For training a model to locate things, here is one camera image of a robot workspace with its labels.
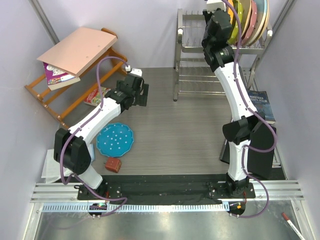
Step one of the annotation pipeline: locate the metal dish rack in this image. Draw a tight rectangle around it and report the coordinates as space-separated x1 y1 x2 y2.
173 8 273 102

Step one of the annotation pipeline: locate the orange dotted plate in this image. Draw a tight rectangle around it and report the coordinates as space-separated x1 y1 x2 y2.
226 0 235 27

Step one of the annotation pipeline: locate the green dotted plate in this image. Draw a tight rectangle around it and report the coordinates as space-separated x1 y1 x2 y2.
228 0 243 45

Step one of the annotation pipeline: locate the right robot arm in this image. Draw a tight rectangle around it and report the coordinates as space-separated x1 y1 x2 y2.
201 7 264 198

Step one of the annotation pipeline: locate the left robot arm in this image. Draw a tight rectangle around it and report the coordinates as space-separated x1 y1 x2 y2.
53 68 149 200

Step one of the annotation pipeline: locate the wooden rack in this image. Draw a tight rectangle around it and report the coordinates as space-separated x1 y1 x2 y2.
24 28 128 128

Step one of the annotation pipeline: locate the red comic book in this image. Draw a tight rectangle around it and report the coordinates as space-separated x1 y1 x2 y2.
83 86 111 107

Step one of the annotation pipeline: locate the blue dotted plate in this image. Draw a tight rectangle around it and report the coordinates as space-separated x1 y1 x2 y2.
96 122 134 158

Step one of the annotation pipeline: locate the pink folder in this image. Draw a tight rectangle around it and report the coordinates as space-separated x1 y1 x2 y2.
37 27 118 77

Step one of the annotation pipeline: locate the brown square block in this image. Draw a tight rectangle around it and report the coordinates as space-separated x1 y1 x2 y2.
104 157 122 173

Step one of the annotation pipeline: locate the purple white book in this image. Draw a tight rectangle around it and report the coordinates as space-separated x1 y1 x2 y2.
43 62 81 91

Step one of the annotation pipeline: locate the white cloth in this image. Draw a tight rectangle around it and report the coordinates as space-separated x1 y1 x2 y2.
41 143 96 185

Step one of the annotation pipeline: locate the dark blue paperback book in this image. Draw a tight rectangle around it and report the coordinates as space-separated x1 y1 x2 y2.
247 90 276 125

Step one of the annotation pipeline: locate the pink dotted plate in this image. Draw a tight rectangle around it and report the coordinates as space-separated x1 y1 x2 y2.
242 0 257 47

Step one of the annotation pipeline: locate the black box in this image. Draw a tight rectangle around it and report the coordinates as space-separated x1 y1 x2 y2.
219 122 277 180

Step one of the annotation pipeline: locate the cream floral plate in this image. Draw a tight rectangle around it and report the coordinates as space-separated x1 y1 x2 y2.
239 0 252 41

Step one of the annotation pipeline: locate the cream blue rimmed plate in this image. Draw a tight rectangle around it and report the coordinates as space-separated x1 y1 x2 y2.
246 0 269 46

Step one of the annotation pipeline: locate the red white marker pen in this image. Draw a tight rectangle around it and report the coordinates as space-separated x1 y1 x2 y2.
281 212 306 240

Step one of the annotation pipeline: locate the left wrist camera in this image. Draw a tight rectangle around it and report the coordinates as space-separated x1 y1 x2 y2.
124 65 143 77

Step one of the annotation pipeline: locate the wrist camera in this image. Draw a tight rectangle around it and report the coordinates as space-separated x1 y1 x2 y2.
206 0 226 13
124 65 143 77

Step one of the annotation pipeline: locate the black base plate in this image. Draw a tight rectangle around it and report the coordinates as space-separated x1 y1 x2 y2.
76 174 256 206

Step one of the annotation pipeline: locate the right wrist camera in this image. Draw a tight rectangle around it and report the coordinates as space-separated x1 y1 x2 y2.
206 0 226 13

